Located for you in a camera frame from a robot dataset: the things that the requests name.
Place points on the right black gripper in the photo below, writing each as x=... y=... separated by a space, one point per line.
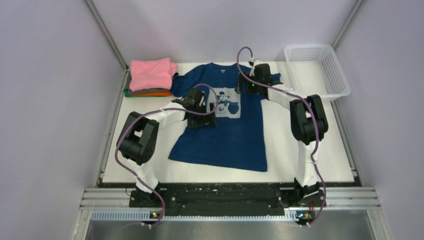
x=239 y=88

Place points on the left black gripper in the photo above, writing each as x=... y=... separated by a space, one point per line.
x=207 y=120

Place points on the navy blue printed t-shirt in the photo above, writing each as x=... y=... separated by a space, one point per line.
x=237 y=138

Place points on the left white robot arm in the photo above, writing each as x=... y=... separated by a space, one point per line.
x=137 y=141

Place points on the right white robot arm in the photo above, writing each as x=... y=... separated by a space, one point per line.
x=308 y=124

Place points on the orange folded t-shirt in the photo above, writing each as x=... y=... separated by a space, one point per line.
x=154 y=93

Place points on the pink folded t-shirt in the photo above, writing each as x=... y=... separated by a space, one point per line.
x=152 y=74

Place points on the grey folded t-shirt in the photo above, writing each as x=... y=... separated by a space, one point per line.
x=127 y=85

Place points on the white plastic basket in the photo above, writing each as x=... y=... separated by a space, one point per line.
x=316 y=69

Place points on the green folded t-shirt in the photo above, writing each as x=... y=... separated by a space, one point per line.
x=128 y=93

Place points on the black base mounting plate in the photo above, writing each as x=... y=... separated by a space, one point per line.
x=256 y=208

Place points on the right vertical metal post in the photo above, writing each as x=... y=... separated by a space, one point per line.
x=352 y=15

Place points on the vertical metal post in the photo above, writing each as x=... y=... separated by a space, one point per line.
x=352 y=15
x=101 y=25

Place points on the left vertical metal post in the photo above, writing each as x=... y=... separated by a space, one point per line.
x=101 y=25

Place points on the white slotted cable duct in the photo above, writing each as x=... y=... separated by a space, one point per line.
x=148 y=216

